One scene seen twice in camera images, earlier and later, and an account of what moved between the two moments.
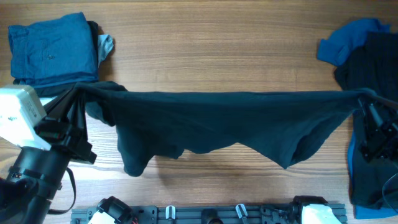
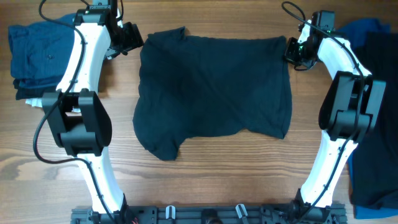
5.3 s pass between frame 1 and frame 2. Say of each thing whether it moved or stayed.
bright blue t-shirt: stayed
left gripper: moved
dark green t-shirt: moved
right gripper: moved
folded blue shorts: stayed
